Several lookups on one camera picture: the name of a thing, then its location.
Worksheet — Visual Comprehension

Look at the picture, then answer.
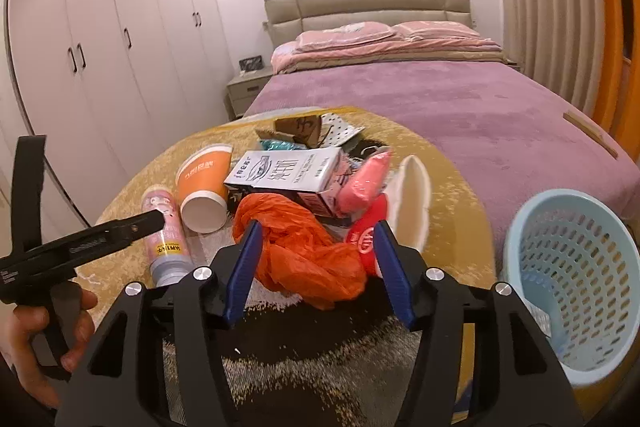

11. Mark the orange plastic bag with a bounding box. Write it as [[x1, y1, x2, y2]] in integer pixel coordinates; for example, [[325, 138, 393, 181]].
[[232, 193, 368, 310]]

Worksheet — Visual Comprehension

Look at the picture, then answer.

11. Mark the red round lid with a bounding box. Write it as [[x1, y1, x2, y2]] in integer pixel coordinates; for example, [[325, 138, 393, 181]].
[[345, 194, 388, 277]]

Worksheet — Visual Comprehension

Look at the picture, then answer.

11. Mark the pink yogurt bottle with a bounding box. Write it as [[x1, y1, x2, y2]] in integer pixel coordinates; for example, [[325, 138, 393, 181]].
[[141, 184, 194, 287]]

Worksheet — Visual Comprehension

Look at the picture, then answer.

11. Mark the orange paper cup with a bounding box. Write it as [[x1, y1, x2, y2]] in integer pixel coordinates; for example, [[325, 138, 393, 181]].
[[176, 143, 233, 234]]

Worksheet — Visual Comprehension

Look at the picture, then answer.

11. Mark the pink plastic pouch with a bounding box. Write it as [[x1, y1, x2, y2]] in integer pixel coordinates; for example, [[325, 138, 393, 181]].
[[336, 150, 392, 215]]

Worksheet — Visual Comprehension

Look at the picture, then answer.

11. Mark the white milk carton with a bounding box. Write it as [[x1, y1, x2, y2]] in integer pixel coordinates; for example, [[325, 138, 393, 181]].
[[224, 147, 354, 218]]

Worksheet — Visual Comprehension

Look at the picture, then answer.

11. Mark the teal plastic packet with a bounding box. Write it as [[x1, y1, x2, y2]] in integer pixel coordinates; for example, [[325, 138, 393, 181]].
[[259, 139, 307, 150]]

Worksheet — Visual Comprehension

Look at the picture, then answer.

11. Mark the brown cardboard piece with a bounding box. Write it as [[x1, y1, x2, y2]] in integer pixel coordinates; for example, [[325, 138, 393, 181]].
[[274, 115, 322, 148]]

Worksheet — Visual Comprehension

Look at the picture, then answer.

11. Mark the white heart-patterned packet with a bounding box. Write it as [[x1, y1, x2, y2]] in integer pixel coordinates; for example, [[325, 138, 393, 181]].
[[318, 113, 363, 148]]

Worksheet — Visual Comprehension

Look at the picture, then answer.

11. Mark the person's left hand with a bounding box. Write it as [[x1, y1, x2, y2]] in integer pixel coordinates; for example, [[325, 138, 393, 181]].
[[4, 289, 98, 409]]

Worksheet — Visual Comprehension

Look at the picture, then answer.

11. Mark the beige nightstand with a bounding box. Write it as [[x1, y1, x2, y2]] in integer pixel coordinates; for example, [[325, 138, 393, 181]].
[[227, 67, 273, 118]]

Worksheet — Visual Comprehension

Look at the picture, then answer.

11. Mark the light blue laundry basket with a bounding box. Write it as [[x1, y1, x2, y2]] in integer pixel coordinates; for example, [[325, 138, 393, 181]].
[[501, 188, 639, 387]]

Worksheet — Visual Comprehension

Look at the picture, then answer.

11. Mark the bed with purple cover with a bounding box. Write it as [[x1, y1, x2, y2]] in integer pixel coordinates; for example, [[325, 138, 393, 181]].
[[246, 61, 639, 251]]

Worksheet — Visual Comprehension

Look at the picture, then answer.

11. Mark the wooden stick on bed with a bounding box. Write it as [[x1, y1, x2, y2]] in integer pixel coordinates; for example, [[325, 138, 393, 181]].
[[563, 112, 618, 158]]

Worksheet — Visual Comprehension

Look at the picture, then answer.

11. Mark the right pink pillow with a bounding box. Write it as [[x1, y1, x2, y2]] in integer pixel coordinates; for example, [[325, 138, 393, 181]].
[[393, 20, 480, 40]]

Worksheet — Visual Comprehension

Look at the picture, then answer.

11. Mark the pink pillow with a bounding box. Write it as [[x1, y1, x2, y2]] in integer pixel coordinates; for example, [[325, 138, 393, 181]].
[[295, 22, 397, 53], [393, 20, 480, 40]]

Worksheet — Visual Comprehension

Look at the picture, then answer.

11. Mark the left pink pillow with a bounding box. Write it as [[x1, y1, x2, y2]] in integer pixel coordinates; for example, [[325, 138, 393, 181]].
[[295, 22, 397, 53]]

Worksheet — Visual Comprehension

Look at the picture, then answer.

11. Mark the beige padded headboard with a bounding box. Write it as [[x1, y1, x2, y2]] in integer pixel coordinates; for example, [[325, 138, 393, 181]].
[[262, 0, 474, 46]]

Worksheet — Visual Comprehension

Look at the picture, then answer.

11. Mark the white wardrobe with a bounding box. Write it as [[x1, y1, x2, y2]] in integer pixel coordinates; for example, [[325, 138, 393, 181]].
[[8, 0, 233, 223]]

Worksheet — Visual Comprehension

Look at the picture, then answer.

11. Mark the orange curtain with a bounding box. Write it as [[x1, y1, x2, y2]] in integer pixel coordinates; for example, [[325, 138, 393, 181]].
[[593, 0, 639, 160]]

